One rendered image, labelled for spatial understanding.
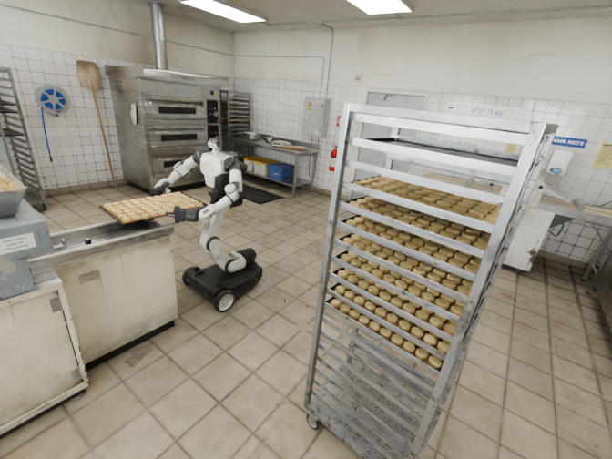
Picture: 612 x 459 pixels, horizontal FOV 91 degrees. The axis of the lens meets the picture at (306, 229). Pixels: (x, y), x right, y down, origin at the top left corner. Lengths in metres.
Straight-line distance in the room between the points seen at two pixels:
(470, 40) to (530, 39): 0.72
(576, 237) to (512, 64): 2.53
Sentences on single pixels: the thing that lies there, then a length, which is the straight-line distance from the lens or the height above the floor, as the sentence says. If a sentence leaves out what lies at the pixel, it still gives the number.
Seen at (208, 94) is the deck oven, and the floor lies 1.72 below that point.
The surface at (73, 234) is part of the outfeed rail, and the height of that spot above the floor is 0.87.
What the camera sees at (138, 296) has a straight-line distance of 2.47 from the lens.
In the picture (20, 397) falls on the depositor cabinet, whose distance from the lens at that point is 2.34.
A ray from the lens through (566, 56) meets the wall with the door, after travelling 5.40.
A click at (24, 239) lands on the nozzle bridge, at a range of 1.88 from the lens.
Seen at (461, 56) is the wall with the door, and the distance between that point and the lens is 5.52.
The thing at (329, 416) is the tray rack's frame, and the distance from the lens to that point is 2.06.
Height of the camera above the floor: 1.82
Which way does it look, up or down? 23 degrees down
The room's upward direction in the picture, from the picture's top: 6 degrees clockwise
